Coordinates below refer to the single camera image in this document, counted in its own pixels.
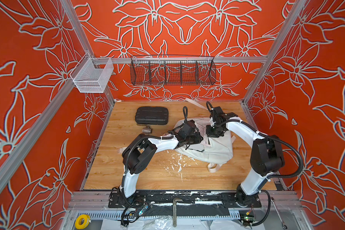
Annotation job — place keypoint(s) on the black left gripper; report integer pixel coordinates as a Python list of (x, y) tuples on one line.
[(197, 137)]

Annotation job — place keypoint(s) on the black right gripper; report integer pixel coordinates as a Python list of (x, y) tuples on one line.
[(210, 134)]

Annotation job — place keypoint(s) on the white student backpack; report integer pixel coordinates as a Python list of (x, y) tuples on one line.
[(218, 154)]

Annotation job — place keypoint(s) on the pink calculator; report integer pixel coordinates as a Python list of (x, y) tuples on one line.
[(202, 131)]

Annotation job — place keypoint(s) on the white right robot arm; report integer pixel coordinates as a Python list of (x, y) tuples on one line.
[(266, 153)]

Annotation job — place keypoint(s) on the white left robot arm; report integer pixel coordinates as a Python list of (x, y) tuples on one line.
[(139, 153)]

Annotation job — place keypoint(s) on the black plastic tool case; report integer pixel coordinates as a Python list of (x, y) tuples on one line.
[(152, 115)]

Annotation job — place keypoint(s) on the steel ball valve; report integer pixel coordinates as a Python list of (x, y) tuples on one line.
[(147, 130)]

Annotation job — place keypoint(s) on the steel wrench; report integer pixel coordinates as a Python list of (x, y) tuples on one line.
[(284, 226)]

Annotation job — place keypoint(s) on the yellow tape roll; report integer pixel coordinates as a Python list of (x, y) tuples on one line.
[(82, 222)]

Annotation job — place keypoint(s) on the black wire wall basket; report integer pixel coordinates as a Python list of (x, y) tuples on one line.
[(172, 70)]

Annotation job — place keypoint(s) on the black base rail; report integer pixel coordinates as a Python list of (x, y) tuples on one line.
[(226, 198)]

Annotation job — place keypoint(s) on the metal clamp handle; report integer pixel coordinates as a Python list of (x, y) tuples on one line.
[(174, 206)]

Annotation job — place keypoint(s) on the white wire wall basket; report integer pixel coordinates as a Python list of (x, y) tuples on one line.
[(91, 75)]

